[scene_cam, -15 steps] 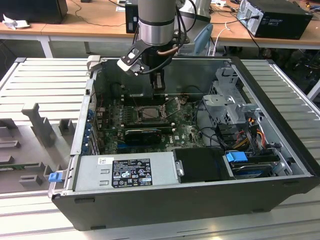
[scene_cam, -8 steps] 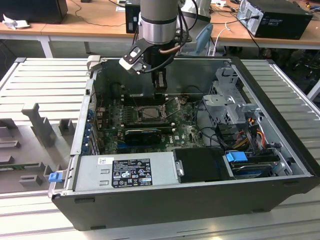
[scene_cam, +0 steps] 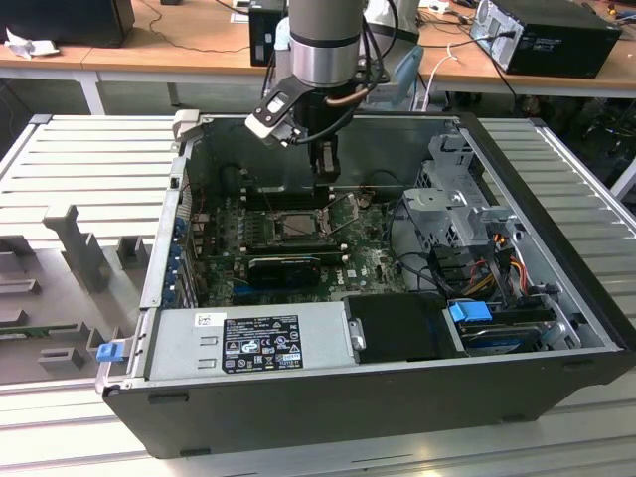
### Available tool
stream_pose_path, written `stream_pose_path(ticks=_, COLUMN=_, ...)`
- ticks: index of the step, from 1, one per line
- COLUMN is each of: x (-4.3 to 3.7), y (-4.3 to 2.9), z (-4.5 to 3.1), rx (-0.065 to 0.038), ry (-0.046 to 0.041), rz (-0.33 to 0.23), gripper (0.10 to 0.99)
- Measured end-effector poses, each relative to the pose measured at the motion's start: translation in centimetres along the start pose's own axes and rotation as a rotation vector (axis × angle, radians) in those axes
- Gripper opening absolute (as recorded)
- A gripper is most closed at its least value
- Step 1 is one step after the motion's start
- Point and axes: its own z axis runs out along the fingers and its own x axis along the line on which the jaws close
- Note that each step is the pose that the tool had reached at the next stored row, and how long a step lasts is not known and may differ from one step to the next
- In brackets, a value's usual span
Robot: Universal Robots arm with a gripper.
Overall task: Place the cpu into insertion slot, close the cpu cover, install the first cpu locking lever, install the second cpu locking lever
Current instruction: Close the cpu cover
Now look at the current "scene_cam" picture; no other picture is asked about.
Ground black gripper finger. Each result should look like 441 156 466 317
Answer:
309 138 343 182

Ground metal socket cover frame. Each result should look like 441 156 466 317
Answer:
321 191 360 236

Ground black RAM slot bank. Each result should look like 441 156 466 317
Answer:
240 184 333 211
239 237 349 264

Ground CPU socket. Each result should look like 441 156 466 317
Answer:
270 211 330 244

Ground small black box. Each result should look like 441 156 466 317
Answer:
248 0 289 68

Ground green motherboard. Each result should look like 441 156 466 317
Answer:
191 188 413 307

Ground grey metal drive cage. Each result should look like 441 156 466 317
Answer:
400 132 501 249

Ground black graphics card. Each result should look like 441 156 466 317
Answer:
246 254 322 290

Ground grey case hinge latch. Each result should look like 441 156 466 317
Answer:
171 109 202 144

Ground wooden desk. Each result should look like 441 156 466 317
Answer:
0 0 636 116

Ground black plastic air shroud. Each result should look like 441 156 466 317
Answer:
341 291 469 365

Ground hard disk with blue carrier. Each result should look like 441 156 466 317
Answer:
445 299 544 357

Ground grey power supply unit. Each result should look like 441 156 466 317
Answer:
145 300 360 384

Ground black desktop computer with vents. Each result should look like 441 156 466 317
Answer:
471 0 624 80

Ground black open PC case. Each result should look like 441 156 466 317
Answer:
93 109 636 461

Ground grey parts rack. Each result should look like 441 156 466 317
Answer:
0 203 156 385

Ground large black equipment box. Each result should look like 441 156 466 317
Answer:
0 0 136 50

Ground crumpled white paper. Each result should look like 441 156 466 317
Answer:
3 27 62 61

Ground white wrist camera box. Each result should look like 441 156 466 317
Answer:
243 78 302 149

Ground black looped wire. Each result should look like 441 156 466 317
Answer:
386 197 451 295

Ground white cable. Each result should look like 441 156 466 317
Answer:
410 43 461 111

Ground orange yellow wire bundle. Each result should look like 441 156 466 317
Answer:
465 256 531 300

